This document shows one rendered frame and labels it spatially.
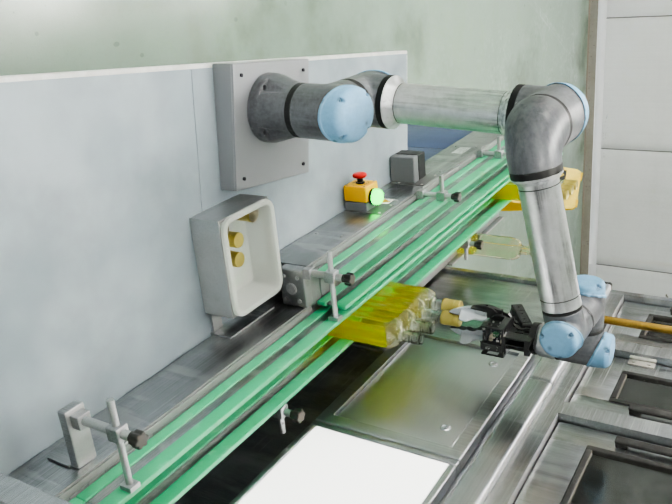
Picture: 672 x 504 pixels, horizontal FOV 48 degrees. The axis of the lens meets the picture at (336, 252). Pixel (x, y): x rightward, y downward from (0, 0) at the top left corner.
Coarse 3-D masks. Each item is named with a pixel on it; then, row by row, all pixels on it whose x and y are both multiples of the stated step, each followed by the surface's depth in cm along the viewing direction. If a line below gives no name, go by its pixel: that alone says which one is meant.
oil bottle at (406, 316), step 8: (368, 304) 181; (376, 304) 181; (384, 304) 180; (368, 312) 178; (376, 312) 177; (384, 312) 176; (392, 312) 176; (400, 312) 176; (408, 312) 176; (400, 320) 174; (408, 320) 174; (408, 328) 174
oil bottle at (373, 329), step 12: (360, 312) 177; (348, 324) 174; (360, 324) 172; (372, 324) 171; (384, 324) 170; (396, 324) 170; (336, 336) 178; (348, 336) 176; (360, 336) 174; (372, 336) 172; (384, 336) 170; (396, 336) 169
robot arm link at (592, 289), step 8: (584, 280) 153; (592, 280) 152; (600, 280) 152; (584, 288) 150; (592, 288) 150; (600, 288) 150; (584, 296) 150; (592, 296) 150; (600, 296) 151; (584, 304) 148; (592, 304) 149; (600, 304) 151; (592, 312) 148; (600, 312) 151; (600, 320) 153; (592, 328) 148; (600, 328) 154
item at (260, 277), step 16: (256, 208) 160; (272, 208) 165; (224, 224) 152; (240, 224) 168; (256, 224) 168; (272, 224) 166; (224, 240) 153; (256, 240) 170; (272, 240) 168; (224, 256) 154; (256, 256) 172; (272, 256) 170; (240, 272) 170; (256, 272) 173; (272, 272) 171; (240, 288) 170; (256, 288) 171; (272, 288) 171; (240, 304) 164; (256, 304) 165
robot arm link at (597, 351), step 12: (588, 336) 154; (600, 336) 154; (612, 336) 155; (588, 348) 155; (600, 348) 154; (612, 348) 156; (564, 360) 159; (576, 360) 157; (588, 360) 155; (600, 360) 154
